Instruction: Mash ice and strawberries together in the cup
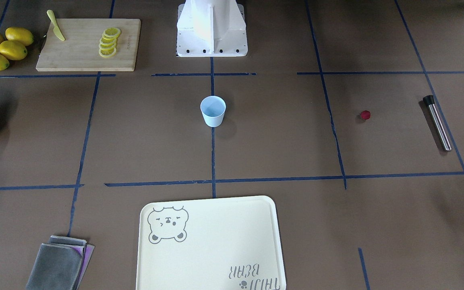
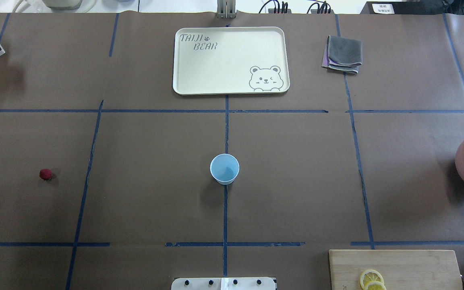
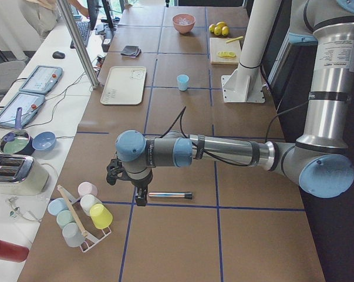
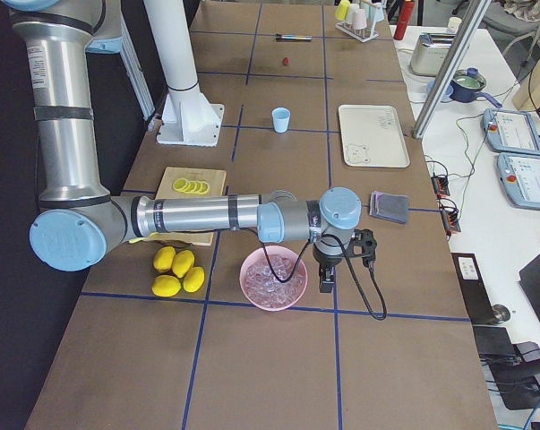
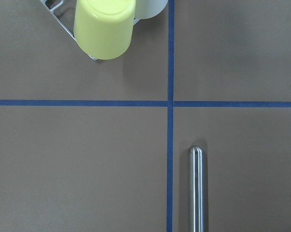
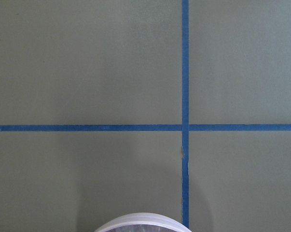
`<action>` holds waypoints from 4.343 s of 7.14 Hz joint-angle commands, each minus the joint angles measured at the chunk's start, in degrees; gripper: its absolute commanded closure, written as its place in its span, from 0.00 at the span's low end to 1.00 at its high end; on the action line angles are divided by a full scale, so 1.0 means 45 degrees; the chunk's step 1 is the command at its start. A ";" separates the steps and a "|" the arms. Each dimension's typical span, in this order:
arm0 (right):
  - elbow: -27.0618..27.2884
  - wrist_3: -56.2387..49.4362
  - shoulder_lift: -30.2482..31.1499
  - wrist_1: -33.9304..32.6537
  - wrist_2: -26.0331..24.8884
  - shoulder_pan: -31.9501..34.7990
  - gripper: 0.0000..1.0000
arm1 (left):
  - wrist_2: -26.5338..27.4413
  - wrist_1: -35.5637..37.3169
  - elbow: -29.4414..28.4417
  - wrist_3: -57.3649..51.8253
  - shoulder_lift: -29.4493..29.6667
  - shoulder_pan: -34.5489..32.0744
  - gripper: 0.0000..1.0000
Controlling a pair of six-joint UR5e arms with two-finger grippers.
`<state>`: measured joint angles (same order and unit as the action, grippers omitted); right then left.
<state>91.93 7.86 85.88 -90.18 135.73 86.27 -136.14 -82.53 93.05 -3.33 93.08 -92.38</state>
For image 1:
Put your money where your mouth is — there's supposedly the light blue plastic cup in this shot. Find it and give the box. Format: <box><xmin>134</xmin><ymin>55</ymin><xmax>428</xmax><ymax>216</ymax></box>
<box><xmin>199</xmin><ymin>95</ymin><xmax>226</xmax><ymax>127</ymax></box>

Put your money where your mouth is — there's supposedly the cream bear serving tray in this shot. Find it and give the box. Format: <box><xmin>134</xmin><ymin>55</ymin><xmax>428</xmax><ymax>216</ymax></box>
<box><xmin>135</xmin><ymin>196</ymin><xmax>287</xmax><ymax>290</ymax></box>

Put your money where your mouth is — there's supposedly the red strawberry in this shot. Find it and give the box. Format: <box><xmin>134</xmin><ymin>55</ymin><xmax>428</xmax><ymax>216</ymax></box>
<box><xmin>360</xmin><ymin>110</ymin><xmax>371</xmax><ymax>120</ymax></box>

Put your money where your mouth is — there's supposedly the lemon slices row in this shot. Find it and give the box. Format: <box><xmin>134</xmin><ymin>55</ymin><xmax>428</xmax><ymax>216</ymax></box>
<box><xmin>98</xmin><ymin>27</ymin><xmax>121</xmax><ymax>58</ymax></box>

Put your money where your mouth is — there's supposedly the wooden cutting board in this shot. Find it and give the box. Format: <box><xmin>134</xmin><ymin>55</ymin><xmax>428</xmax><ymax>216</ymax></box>
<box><xmin>36</xmin><ymin>19</ymin><xmax>141</xmax><ymax>72</ymax></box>

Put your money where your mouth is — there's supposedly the steel muddler black tip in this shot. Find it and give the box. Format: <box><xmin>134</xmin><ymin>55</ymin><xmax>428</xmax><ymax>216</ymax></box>
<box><xmin>423</xmin><ymin>95</ymin><xmax>452</xmax><ymax>152</ymax></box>

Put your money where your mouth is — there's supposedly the folded grey cloth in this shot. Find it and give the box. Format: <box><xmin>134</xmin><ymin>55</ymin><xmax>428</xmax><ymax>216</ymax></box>
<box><xmin>26</xmin><ymin>235</ymin><xmax>95</xmax><ymax>290</ymax></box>

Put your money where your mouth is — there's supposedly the yellow plastic knife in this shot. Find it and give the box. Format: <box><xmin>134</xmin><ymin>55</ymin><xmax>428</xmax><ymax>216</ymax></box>
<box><xmin>46</xmin><ymin>10</ymin><xmax>66</xmax><ymax>41</ymax></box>

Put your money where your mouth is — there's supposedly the yellow lemon middle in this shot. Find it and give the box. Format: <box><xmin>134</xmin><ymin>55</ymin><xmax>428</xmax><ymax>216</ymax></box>
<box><xmin>0</xmin><ymin>40</ymin><xmax>28</xmax><ymax>60</ymax></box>

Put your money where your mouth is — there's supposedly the yellow lemon top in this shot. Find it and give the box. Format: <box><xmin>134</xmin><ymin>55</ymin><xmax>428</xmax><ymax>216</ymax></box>
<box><xmin>5</xmin><ymin>27</ymin><xmax>34</xmax><ymax>47</ymax></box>

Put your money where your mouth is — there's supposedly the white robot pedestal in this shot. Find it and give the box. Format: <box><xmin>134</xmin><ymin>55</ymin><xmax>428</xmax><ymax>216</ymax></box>
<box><xmin>176</xmin><ymin>0</ymin><xmax>248</xmax><ymax>58</ymax></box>

